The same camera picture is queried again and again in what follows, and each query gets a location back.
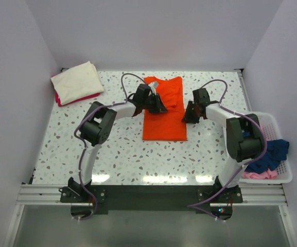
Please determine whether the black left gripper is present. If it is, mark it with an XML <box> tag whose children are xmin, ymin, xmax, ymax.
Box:
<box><xmin>142</xmin><ymin>93</ymin><xmax>167</xmax><ymax>114</ymax></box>

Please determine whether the orange t-shirt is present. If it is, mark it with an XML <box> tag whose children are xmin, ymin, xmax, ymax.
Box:
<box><xmin>143</xmin><ymin>77</ymin><xmax>187</xmax><ymax>141</ymax></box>

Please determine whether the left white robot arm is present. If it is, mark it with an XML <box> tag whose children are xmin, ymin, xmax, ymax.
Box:
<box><xmin>63</xmin><ymin>81</ymin><xmax>167</xmax><ymax>202</ymax></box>

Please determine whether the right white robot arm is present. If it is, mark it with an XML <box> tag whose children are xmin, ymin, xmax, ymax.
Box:
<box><xmin>182</xmin><ymin>88</ymin><xmax>267</xmax><ymax>202</ymax></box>

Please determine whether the folded cream t-shirt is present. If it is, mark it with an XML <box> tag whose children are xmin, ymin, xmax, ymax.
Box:
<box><xmin>51</xmin><ymin>61</ymin><xmax>104</xmax><ymax>103</ymax></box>

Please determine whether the white perforated laundry basket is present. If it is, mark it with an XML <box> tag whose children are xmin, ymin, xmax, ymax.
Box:
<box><xmin>240</xmin><ymin>112</ymin><xmax>293</xmax><ymax>184</ymax></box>

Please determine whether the navy blue t-shirt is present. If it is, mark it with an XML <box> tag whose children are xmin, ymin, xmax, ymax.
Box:
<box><xmin>245</xmin><ymin>139</ymin><xmax>290</xmax><ymax>173</ymax></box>

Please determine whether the pink t-shirt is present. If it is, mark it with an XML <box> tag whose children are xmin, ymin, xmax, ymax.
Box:
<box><xmin>241</xmin><ymin>169</ymin><xmax>277</xmax><ymax>180</ymax></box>

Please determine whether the folded magenta t-shirt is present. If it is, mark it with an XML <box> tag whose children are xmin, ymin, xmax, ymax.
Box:
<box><xmin>55</xmin><ymin>92</ymin><xmax>100</xmax><ymax>107</ymax></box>

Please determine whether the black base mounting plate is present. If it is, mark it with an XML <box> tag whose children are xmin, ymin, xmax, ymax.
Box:
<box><xmin>59</xmin><ymin>185</ymin><xmax>243</xmax><ymax>219</ymax></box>

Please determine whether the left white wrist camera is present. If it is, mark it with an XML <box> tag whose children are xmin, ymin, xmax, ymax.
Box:
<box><xmin>148</xmin><ymin>81</ymin><xmax>159</xmax><ymax>91</ymax></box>

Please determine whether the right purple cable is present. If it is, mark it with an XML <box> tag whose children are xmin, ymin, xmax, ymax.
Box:
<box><xmin>186</xmin><ymin>79</ymin><xmax>269</xmax><ymax>217</ymax></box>

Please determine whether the purple cable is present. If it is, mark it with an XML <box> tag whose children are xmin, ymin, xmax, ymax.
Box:
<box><xmin>74</xmin><ymin>74</ymin><xmax>146</xmax><ymax>221</ymax></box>
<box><xmin>186</xmin><ymin>79</ymin><xmax>269</xmax><ymax>217</ymax></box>

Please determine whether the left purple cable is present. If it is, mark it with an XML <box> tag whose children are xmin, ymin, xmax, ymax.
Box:
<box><xmin>74</xmin><ymin>74</ymin><xmax>146</xmax><ymax>221</ymax></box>

